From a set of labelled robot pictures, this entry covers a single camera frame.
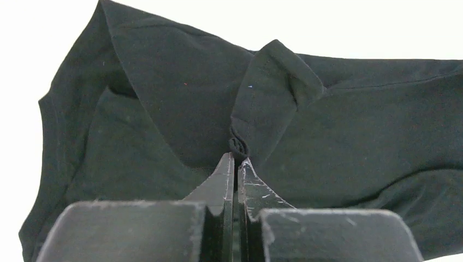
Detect black t shirt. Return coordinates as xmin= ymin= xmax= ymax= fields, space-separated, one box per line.
xmin=19 ymin=1 xmax=462 ymax=261

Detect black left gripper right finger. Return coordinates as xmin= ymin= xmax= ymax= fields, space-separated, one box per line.
xmin=238 ymin=160 xmax=423 ymax=262

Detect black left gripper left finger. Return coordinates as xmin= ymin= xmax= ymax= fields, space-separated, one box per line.
xmin=37 ymin=153 xmax=235 ymax=262

